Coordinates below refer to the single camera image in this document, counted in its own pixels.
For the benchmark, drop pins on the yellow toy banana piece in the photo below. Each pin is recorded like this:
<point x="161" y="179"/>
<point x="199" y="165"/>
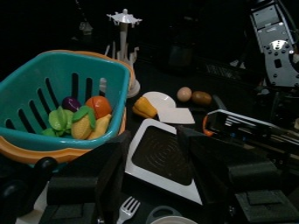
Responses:
<point x="100" y="126"/>

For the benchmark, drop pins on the beige toy egg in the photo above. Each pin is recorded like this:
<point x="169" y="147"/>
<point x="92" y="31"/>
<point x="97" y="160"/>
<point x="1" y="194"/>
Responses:
<point x="184" y="94"/>

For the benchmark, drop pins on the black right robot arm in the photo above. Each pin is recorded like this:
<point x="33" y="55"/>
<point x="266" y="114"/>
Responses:
<point x="276" y="46"/>

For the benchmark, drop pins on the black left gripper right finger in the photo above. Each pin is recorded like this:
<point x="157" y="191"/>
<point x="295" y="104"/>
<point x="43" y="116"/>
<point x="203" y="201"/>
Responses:
<point x="217" y="163"/>

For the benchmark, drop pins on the white square toy board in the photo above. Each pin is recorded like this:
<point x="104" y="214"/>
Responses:
<point x="175" y="116"/>

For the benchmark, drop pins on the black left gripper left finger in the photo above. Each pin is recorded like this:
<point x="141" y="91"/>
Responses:
<point x="100" y="163"/>

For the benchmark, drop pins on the white round toy plate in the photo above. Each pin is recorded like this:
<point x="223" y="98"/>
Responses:
<point x="159" y="99"/>

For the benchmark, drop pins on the brown toy kiwi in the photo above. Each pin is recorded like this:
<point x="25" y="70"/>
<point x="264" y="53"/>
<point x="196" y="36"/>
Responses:
<point x="200" y="98"/>

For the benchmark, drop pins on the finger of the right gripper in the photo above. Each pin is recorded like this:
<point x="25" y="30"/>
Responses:
<point x="238" y="121"/>

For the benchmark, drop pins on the grey toy cup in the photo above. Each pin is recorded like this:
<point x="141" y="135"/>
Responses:
<point x="161" y="211"/>

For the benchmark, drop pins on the white toy bowl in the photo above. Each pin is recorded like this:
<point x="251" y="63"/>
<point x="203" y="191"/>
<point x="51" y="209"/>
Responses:
<point x="172" y="220"/>

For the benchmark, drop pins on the yellow toy corn cob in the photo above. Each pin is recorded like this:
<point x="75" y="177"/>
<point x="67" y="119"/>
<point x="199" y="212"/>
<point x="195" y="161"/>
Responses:
<point x="80" y="128"/>

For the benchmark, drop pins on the black box with white print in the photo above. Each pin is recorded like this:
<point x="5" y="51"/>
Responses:
<point x="230" y="71"/>

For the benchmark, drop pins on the orange toy tomato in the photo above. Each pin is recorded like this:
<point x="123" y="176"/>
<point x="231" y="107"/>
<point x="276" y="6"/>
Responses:
<point x="99" y="105"/>

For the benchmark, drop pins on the white plastic toy fork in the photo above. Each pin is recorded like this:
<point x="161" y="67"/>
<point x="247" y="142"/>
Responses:
<point x="128" y="208"/>

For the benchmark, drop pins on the white mug tree stand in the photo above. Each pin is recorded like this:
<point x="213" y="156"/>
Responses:
<point x="123" y="46"/>

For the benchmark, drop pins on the purple toy eggplant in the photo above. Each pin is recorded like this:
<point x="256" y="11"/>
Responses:
<point x="71" y="103"/>

